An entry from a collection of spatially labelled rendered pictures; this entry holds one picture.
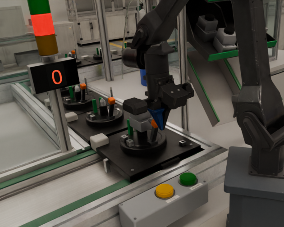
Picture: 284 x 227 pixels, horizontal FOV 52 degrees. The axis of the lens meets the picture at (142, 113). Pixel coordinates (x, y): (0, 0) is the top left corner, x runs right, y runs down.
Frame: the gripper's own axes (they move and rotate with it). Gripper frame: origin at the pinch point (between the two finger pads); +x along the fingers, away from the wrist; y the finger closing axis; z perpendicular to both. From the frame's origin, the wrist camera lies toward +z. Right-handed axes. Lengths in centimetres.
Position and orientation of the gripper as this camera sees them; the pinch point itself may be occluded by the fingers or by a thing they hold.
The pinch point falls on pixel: (161, 117)
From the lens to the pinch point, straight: 75.5
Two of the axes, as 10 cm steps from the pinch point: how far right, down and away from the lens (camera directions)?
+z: 5.4, 2.5, -8.0
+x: 1.0, 9.3, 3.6
